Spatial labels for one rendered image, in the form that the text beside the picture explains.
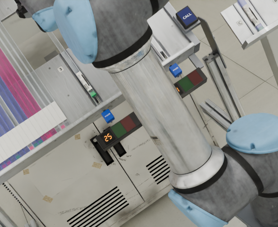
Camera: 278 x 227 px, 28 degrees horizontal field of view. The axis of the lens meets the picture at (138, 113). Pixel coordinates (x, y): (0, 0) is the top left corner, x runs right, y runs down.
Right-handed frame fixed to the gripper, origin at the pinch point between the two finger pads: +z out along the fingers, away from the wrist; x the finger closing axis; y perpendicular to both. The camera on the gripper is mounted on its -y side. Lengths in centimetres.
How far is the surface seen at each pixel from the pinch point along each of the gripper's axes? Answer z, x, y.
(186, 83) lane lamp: -6.0, -22.3, -39.8
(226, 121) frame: 30, -34, -57
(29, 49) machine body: 69, 6, 9
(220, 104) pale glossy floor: 89, -49, -53
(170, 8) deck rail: -4.2, -31.0, -20.3
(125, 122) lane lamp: -5.9, -2.9, -39.4
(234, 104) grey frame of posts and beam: 11, -34, -53
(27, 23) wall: 176, -3, 49
